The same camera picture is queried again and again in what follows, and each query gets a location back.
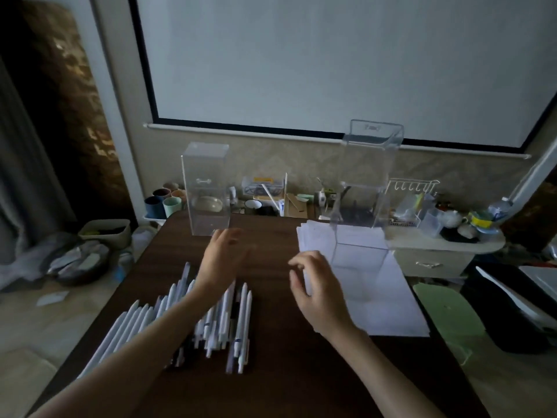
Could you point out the person's right hand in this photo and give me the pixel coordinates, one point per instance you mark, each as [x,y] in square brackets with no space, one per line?
[324,296]

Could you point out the person's left hand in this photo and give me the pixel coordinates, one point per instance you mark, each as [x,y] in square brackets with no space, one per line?
[222,261]

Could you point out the pile of pens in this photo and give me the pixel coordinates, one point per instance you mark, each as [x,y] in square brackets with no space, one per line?
[241,322]

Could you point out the stack of white paper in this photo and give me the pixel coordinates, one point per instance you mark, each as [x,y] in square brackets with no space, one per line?
[391,309]

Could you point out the person's right forearm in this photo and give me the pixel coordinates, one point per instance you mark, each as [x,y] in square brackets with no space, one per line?
[387,378]

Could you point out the person's left forearm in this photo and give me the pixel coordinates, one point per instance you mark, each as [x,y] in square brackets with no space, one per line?
[122,365]

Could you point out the brown cardboard box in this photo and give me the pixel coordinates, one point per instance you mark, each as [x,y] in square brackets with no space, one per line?
[298,206]

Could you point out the ceramic bowl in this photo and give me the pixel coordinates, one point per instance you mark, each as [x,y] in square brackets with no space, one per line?
[209,204]

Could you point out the dark enamel mug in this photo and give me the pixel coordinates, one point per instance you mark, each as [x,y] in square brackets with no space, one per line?
[253,205]

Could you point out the group of colourful cups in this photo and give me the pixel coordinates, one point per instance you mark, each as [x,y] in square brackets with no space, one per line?
[172,207]

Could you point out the clear water jug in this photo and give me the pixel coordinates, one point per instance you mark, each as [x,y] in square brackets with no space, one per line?
[143,239]

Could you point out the black router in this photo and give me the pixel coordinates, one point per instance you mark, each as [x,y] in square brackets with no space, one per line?
[357,215]

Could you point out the small white bottle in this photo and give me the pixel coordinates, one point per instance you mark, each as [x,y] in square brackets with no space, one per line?
[321,198]

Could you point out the blue bottle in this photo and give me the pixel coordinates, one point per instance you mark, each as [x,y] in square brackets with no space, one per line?
[123,265]

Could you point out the beige plastic bin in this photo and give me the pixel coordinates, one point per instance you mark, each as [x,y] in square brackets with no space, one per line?
[124,239]

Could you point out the clear plastic measuring jug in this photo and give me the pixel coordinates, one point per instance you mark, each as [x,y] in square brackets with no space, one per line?
[431,224]

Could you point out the black round tray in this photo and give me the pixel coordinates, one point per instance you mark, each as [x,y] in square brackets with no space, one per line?
[457,237]

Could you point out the white teapot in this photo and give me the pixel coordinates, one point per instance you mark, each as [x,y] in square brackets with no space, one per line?
[451,219]

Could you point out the white paper scrap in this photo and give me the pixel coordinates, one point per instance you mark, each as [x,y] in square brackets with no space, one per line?
[52,299]

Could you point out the yellow green container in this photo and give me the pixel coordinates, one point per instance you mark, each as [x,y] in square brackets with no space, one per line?
[481,221]

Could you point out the black bag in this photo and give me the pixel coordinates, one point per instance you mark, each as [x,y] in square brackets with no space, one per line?
[500,317]

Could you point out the clear plastic bottle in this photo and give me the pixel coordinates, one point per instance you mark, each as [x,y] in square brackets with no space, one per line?
[500,209]

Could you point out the grey curtain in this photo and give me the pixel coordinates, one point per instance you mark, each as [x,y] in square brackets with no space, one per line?
[30,178]

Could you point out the white projector screen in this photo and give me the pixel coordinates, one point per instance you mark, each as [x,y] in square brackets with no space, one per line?
[326,60]

